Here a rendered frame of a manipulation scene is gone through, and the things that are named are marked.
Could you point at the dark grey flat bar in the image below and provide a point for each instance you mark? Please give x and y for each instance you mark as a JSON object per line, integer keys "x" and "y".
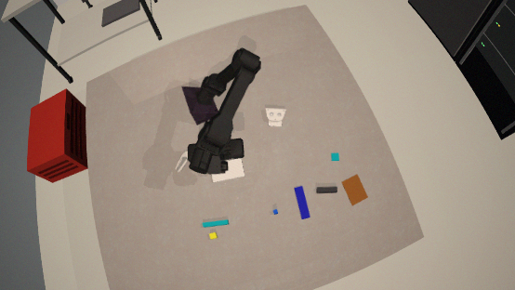
{"x": 326, "y": 189}

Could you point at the dark blue flat bar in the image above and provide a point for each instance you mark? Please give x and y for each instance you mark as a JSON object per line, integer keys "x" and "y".
{"x": 302, "y": 202}

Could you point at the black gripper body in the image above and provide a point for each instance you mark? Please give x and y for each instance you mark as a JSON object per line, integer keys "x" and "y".
{"x": 235, "y": 148}

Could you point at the beige housing plate with two round holes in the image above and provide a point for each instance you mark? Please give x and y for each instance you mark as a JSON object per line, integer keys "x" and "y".
{"x": 275, "y": 117}

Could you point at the brown rectangular plate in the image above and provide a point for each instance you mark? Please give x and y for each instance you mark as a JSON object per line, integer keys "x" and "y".
{"x": 354, "y": 189}

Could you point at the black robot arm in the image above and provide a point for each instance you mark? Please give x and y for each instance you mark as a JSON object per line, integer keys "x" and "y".
{"x": 215, "y": 136}

